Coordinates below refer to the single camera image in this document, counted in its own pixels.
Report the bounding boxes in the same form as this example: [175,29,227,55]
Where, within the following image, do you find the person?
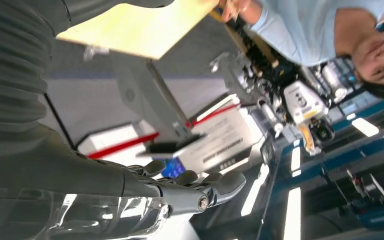
[218,0,384,100]

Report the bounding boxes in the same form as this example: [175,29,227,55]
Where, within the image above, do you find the black stanchion post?
[43,93,78,151]

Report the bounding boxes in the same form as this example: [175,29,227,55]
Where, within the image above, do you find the blue background machine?
[345,168,384,230]

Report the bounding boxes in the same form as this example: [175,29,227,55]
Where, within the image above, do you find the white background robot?
[283,80,336,157]

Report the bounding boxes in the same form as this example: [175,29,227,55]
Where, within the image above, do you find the silver kiosk stand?
[110,51,209,160]

